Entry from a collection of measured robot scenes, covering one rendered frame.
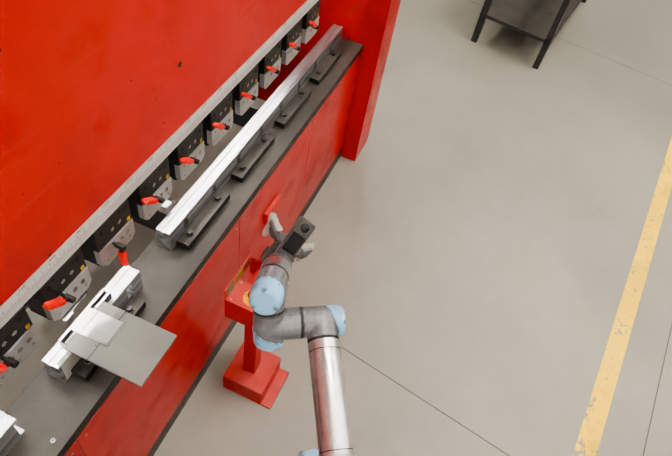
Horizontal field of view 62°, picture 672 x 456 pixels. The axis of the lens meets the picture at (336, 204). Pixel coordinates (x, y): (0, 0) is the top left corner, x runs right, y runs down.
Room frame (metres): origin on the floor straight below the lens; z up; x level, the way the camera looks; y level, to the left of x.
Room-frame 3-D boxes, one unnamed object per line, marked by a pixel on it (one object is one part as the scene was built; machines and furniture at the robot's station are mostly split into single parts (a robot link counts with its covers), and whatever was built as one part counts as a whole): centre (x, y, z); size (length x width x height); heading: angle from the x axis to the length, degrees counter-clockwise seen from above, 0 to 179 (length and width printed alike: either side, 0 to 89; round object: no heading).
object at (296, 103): (2.13, 0.30, 0.89); 0.30 x 0.05 x 0.03; 166
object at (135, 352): (0.74, 0.54, 1.00); 0.26 x 0.18 x 0.01; 76
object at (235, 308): (1.16, 0.23, 0.75); 0.20 x 0.16 x 0.18; 166
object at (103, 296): (0.80, 0.68, 0.99); 0.20 x 0.03 x 0.03; 166
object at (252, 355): (1.16, 0.23, 0.39); 0.06 x 0.06 x 0.54; 76
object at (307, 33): (2.30, 0.31, 1.26); 0.15 x 0.09 x 0.17; 166
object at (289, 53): (2.11, 0.36, 1.26); 0.15 x 0.09 x 0.17; 166
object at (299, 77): (2.00, 0.39, 0.92); 1.68 x 0.06 x 0.10; 166
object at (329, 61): (2.51, 0.20, 0.89); 0.30 x 0.05 x 0.03; 166
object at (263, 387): (1.15, 0.20, 0.06); 0.25 x 0.20 x 0.12; 76
